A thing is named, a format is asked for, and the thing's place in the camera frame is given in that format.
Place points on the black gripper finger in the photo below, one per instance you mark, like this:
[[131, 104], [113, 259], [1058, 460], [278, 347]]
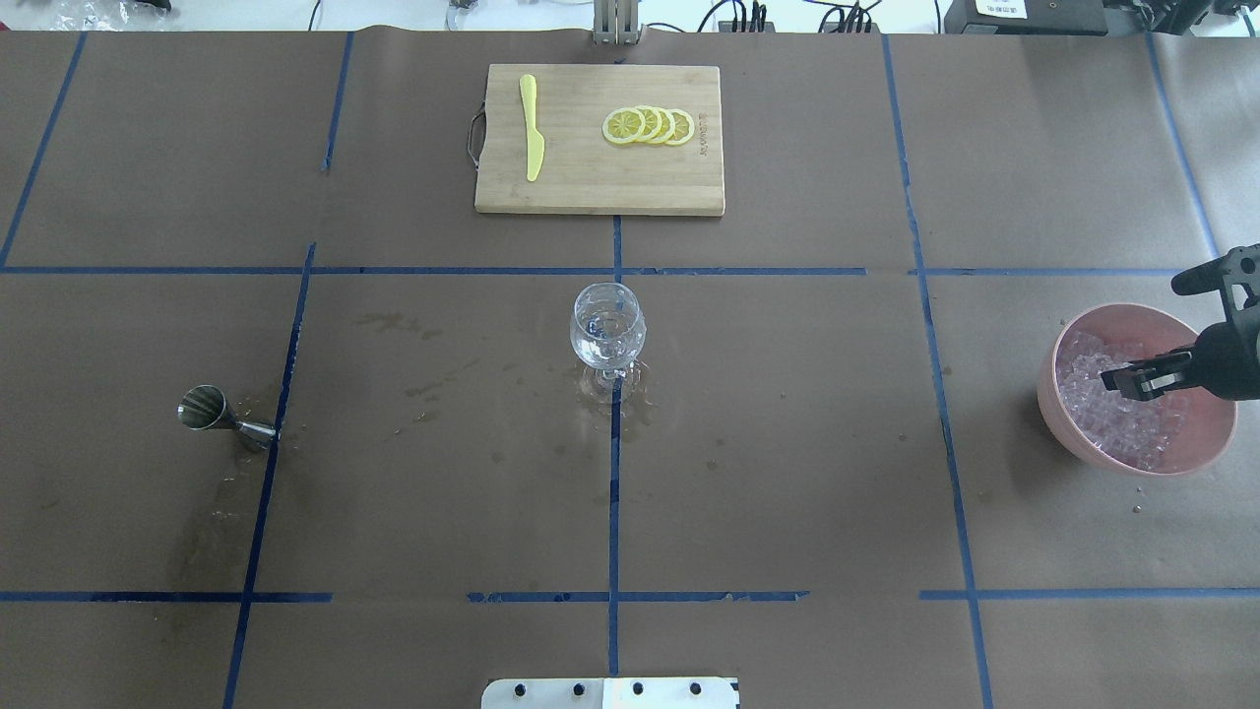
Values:
[[1149, 379]]

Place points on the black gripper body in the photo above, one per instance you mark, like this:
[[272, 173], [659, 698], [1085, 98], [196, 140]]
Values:
[[1232, 361]]

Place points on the steel cocktail jigger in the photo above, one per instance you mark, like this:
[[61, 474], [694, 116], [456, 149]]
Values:
[[206, 407]]

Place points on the clear ice cubes pile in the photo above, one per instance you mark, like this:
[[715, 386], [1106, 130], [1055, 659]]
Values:
[[1137, 433]]

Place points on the clear wine glass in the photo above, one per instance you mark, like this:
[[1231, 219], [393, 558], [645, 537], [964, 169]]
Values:
[[608, 332]]

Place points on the pink plastic bowl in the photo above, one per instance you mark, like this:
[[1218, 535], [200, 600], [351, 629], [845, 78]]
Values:
[[1211, 423]]

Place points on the yellow lemon slices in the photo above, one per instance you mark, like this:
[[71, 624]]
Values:
[[648, 125]]

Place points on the bamboo cutting board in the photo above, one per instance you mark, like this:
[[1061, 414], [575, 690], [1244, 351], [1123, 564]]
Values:
[[584, 175]]

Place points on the yellow plastic knife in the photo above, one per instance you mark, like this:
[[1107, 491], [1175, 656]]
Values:
[[535, 141]]

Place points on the aluminium frame post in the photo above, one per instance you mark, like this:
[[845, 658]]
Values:
[[616, 22]]

